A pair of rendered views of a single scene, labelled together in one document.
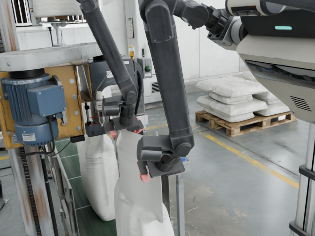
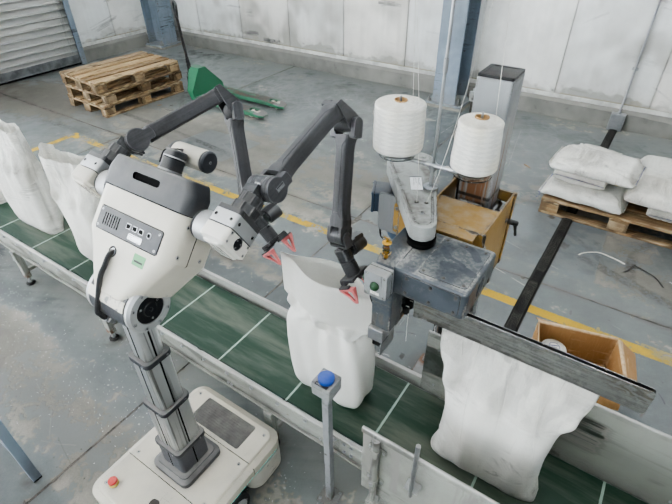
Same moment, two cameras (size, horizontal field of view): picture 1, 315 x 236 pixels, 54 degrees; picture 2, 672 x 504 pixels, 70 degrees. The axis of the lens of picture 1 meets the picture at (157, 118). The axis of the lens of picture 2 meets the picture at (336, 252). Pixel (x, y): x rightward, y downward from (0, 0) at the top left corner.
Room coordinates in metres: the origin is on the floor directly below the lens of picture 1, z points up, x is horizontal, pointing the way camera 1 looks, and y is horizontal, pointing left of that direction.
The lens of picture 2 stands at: (2.30, -0.62, 2.20)
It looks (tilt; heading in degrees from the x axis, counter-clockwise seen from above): 37 degrees down; 148
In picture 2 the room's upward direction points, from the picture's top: 1 degrees counter-clockwise
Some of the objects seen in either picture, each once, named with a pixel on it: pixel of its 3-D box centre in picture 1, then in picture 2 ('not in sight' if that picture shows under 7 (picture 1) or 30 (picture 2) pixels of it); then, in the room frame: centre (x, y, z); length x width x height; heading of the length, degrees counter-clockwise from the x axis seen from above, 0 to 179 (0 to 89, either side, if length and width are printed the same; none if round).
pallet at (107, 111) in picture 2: not in sight; (127, 92); (-4.62, 0.41, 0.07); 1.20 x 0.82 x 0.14; 112
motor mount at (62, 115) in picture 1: (53, 95); (413, 219); (1.20, 0.41, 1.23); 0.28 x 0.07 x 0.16; 24
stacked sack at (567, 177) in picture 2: not in sight; (589, 165); (0.34, 3.16, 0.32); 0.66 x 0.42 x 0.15; 108
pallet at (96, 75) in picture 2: not in sight; (121, 71); (-4.59, 0.40, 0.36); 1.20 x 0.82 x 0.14; 110
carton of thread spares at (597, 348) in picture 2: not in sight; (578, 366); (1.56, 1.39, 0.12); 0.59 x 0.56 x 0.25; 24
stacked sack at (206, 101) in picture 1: (221, 99); not in sight; (4.33, -0.93, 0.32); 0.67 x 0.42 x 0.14; 118
